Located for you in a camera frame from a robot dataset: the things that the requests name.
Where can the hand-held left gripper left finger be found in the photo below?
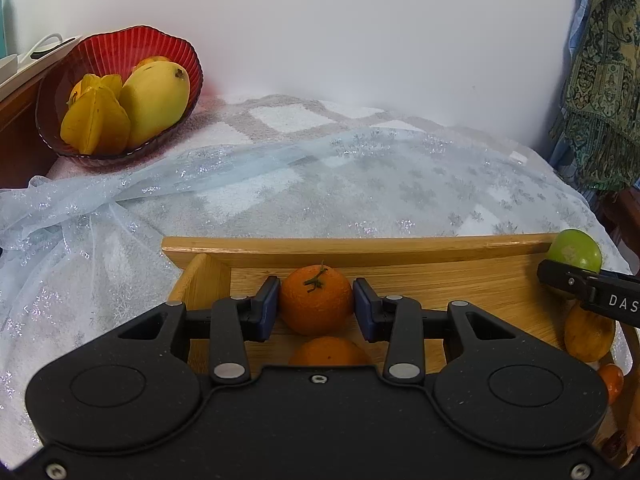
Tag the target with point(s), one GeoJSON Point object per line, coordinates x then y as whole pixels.
{"type": "Point", "coordinates": [270, 306]}

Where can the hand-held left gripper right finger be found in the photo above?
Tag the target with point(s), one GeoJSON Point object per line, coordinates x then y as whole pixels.
{"type": "Point", "coordinates": [362, 311]}

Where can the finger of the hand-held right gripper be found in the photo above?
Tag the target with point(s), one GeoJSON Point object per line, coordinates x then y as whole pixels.
{"type": "Point", "coordinates": [562, 277]}

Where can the green round fruit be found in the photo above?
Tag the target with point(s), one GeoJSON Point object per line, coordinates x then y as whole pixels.
{"type": "Point", "coordinates": [575, 252]}

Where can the orange tangerine with stem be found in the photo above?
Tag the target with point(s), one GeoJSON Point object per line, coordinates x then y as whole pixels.
{"type": "Point", "coordinates": [316, 305]}

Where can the yellow orange blemished fruit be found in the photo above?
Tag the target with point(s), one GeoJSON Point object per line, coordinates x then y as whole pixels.
{"type": "Point", "coordinates": [589, 335]}

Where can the small orange red fruit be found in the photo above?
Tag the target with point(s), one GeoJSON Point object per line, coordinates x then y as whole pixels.
{"type": "Point", "coordinates": [612, 382]}

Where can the brown wooden chair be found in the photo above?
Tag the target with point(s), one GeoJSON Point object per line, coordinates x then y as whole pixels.
{"type": "Point", "coordinates": [625, 210]}

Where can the small red brown fruit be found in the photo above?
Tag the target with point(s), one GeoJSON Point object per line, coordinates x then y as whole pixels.
{"type": "Point", "coordinates": [614, 447]}

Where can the white grey patterned blanket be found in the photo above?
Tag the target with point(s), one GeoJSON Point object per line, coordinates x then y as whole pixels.
{"type": "Point", "coordinates": [280, 120]}

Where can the green gold patterned scarf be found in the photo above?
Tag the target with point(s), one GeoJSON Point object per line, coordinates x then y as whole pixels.
{"type": "Point", "coordinates": [600, 85]}

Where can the sheer blue snowflake cloth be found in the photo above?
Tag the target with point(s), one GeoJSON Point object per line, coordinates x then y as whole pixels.
{"type": "Point", "coordinates": [75, 240]}

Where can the yellow mango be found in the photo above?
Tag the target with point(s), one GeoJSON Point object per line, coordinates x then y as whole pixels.
{"type": "Point", "coordinates": [155, 102]}

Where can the yellow starfruit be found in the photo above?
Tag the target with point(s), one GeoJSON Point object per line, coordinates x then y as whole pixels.
{"type": "Point", "coordinates": [97, 120]}

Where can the brown wooden headboard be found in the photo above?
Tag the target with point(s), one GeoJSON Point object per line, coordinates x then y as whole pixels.
{"type": "Point", "coordinates": [20, 150]}

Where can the red glass bowl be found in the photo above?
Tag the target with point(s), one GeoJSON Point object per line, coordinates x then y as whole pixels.
{"type": "Point", "coordinates": [115, 45]}

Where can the blue bottle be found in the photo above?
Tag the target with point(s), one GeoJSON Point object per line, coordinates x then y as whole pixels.
{"type": "Point", "coordinates": [2, 25]}

